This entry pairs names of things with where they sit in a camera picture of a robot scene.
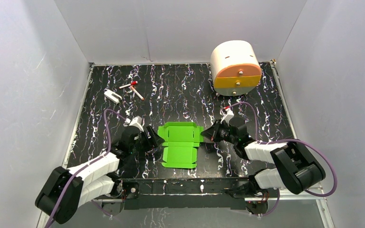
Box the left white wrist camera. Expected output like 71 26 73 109
125 116 144 132

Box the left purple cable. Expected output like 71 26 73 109
44 108 131 228

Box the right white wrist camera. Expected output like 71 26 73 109
221 106 234 124

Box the round cream drawer cabinet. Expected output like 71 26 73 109
210 40 262 96

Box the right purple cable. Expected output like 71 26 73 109
226 101 339 218

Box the pink tube pen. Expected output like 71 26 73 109
130 85 144 101

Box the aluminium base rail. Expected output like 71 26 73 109
44 179 325 203

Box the green paper box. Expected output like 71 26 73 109
157 122 203 169

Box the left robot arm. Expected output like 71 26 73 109
35 126 165 225

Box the purple cable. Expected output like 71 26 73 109
44 108 131 228
226 101 339 218

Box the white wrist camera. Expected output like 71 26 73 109
221 106 234 124
125 116 144 132

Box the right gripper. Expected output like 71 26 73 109
201 118 237 145

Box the red capped marker pen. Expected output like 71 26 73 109
119 81 138 89

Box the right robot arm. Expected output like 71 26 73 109
201 117 326 197

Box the small white plastic clip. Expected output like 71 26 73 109
104 90 122 104

